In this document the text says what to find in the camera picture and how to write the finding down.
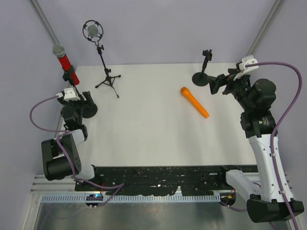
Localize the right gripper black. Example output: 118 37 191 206
208 68 255 111

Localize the black round-base mic stand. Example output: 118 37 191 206
192 49 213 87

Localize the orange microphone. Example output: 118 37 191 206
180 87 210 118

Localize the red microphone silver grille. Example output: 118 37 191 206
52 44 80 86

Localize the black tripod stand shock mount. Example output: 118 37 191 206
82 20 121 98

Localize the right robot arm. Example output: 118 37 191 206
208 69 304 223

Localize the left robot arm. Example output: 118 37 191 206
41 89 103 191

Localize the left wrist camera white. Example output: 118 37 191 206
56 88 80 102

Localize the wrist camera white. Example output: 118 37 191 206
56 88 80 102
234 55 259 81

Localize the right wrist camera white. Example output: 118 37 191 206
234 55 259 81

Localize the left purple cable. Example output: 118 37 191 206
30 94 125 207

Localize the black front rail base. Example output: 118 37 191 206
74 164 260 196

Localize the left aluminium frame post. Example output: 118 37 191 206
29 0 60 44

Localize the aluminium frame post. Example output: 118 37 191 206
29 0 60 44
247 0 285 56

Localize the right aluminium frame post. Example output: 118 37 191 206
247 0 285 56

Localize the white slotted cable duct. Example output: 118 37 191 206
41 193 221 203

